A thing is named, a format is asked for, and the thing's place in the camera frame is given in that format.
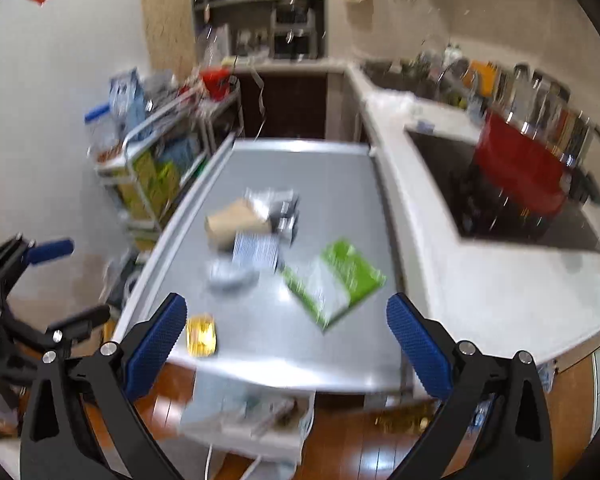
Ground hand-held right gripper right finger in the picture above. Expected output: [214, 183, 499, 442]
[386, 292, 553, 480]

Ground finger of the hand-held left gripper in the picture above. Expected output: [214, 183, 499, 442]
[0, 234, 75, 301]
[5, 305, 112, 357]

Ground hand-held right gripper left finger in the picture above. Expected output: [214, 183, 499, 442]
[21, 292, 188, 480]

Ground clear plastic bag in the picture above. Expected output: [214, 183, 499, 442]
[207, 259, 259, 291]

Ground white printed paper receipt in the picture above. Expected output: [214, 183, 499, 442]
[232, 232, 282, 269]

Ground yellow foil wrapper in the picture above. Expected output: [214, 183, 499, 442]
[186, 314, 218, 357]

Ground green and white packet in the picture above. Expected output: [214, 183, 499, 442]
[281, 240, 387, 331]

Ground white box under table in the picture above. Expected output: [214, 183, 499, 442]
[180, 372, 316, 463]

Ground stack of green boxes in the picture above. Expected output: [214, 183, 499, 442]
[116, 147, 201, 221]

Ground blue-lidded clear plastic jar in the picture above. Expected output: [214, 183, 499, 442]
[84, 102, 126, 158]

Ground brown paper bag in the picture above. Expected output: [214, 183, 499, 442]
[205, 197, 272, 251]

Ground black induction cooktop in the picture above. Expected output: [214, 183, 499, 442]
[405, 127, 600, 253]

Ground blue and white packets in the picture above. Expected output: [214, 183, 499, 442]
[109, 67, 148, 131]

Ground silver foil packet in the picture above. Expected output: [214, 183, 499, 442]
[244, 187, 301, 246]

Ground white metal shelf cart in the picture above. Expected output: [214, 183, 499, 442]
[95, 77, 243, 241]

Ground red cooking pot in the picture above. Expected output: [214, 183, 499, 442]
[472, 110, 576, 217]

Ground red plastic container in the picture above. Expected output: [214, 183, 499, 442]
[199, 67, 232, 100]

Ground row of kitchen jars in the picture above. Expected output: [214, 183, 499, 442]
[445, 45, 600, 166]

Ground kitchen sink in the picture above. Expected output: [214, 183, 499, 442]
[362, 60, 441, 98]

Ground white cable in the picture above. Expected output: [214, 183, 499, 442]
[205, 442, 261, 480]

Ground grey wall shelf unit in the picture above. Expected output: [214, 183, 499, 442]
[190, 0, 328, 61]

